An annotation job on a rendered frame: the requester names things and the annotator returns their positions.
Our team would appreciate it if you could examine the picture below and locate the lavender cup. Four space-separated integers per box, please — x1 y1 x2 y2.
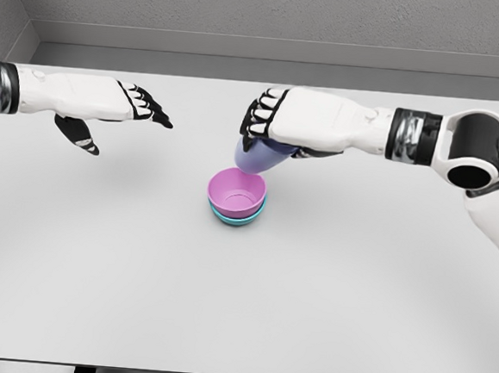
232 135 300 178

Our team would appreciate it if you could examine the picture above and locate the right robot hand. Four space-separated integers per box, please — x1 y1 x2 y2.
236 82 364 165

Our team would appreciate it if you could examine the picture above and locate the pink bowl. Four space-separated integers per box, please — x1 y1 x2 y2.
205 165 269 221

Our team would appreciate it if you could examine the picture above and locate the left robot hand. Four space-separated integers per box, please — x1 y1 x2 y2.
43 71 178 162

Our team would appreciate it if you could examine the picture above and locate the teal bowl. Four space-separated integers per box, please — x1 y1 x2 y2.
206 193 267 231

